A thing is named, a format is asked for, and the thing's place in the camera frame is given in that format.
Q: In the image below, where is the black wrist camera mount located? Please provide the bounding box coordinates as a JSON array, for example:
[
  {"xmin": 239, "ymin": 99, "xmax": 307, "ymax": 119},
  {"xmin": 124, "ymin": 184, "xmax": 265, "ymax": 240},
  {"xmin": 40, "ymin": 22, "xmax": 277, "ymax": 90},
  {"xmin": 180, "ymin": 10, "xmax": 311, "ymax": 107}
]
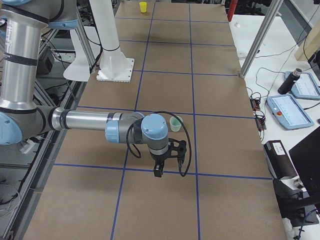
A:
[{"xmin": 166, "ymin": 138, "xmax": 187, "ymax": 168}]

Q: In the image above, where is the black power adapter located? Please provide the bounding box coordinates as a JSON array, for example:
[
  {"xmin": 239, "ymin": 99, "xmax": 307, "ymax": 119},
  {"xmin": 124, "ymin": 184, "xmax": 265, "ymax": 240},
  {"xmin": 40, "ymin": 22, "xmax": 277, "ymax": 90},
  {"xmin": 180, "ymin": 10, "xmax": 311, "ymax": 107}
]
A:
[{"xmin": 36, "ymin": 48, "xmax": 54, "ymax": 75}]

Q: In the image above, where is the teach pendant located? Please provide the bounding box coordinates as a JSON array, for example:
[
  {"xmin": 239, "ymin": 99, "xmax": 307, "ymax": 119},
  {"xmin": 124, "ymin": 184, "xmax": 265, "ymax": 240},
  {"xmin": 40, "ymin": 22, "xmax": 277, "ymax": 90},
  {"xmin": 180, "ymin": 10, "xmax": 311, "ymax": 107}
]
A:
[
  {"xmin": 287, "ymin": 72, "xmax": 320, "ymax": 100},
  {"xmin": 266, "ymin": 94, "xmax": 314, "ymax": 130}
]

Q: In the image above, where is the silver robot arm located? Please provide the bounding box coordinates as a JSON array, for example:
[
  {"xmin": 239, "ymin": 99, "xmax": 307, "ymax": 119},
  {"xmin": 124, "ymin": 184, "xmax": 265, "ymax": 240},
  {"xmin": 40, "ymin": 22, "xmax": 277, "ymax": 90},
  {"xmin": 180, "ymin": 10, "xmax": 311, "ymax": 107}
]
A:
[{"xmin": 0, "ymin": 0, "xmax": 169, "ymax": 177}]

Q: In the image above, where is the white camera stand pedestal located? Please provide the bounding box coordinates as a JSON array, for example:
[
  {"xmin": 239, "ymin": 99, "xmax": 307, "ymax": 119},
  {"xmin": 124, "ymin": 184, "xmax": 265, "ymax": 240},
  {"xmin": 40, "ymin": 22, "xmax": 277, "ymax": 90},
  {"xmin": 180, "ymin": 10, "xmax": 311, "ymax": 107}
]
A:
[{"xmin": 89, "ymin": 0, "xmax": 135, "ymax": 82}]

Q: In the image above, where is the yellow cup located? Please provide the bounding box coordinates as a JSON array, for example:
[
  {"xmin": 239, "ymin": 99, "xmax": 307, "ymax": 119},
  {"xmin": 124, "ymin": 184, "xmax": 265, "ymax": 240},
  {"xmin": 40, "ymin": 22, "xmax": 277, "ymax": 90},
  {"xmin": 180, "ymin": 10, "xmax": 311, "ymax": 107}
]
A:
[{"xmin": 139, "ymin": 1, "xmax": 147, "ymax": 13}]

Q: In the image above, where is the far teach pendant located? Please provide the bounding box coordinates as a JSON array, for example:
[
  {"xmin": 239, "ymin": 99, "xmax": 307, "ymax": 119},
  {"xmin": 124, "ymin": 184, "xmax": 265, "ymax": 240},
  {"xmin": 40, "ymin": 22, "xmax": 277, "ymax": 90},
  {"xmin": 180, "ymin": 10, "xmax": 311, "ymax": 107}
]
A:
[{"xmin": 287, "ymin": 72, "xmax": 320, "ymax": 100}]

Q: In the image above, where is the black monitor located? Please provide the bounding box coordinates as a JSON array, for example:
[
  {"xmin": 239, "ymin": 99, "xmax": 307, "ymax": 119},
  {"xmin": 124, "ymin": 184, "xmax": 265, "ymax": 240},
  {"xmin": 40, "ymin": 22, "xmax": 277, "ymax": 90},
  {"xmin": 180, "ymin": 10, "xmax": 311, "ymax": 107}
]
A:
[{"xmin": 289, "ymin": 127, "xmax": 320, "ymax": 196}]

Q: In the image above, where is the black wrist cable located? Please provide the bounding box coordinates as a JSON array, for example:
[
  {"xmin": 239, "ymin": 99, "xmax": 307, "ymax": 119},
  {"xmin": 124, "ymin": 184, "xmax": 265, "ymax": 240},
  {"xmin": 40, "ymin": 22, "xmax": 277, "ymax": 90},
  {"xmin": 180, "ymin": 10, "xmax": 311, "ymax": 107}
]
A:
[{"xmin": 125, "ymin": 110, "xmax": 193, "ymax": 178}]

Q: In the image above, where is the black box with label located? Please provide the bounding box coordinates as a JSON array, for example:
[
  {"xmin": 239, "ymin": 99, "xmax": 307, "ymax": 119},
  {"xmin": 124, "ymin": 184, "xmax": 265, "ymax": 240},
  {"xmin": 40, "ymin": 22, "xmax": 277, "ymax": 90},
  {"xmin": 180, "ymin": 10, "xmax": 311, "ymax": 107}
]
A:
[{"xmin": 263, "ymin": 140, "xmax": 298, "ymax": 180}]

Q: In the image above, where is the green cup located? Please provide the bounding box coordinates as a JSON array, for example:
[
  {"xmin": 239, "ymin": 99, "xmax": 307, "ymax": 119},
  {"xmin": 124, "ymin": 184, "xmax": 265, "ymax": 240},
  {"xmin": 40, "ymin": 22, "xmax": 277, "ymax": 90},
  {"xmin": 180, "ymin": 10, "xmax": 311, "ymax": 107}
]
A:
[{"xmin": 169, "ymin": 116, "xmax": 183, "ymax": 132}]

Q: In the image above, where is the aluminium frame post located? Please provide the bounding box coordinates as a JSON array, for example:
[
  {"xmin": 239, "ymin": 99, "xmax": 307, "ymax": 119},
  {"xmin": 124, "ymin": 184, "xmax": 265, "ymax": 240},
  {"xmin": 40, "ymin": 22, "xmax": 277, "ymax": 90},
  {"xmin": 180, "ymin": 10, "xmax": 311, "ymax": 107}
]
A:
[{"xmin": 239, "ymin": 0, "xmax": 284, "ymax": 79}]

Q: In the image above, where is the black water bottle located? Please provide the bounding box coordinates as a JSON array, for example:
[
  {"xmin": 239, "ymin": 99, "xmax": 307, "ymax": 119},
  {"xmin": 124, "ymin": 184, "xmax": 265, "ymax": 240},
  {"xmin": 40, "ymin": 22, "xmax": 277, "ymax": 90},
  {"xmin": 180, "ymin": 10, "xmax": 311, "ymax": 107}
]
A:
[{"xmin": 277, "ymin": 68, "xmax": 302, "ymax": 95}]

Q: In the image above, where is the near teach pendant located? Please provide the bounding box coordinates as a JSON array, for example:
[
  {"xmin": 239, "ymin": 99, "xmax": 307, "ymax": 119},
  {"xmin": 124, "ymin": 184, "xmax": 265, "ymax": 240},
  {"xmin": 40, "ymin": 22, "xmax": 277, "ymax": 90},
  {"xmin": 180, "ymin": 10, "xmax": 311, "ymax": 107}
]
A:
[{"xmin": 266, "ymin": 94, "xmax": 314, "ymax": 130}]

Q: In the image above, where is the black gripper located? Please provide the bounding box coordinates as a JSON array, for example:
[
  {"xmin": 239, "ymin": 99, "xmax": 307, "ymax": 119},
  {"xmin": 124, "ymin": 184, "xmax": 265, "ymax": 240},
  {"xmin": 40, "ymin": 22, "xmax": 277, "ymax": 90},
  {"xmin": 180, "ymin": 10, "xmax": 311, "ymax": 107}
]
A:
[{"xmin": 150, "ymin": 153, "xmax": 167, "ymax": 177}]

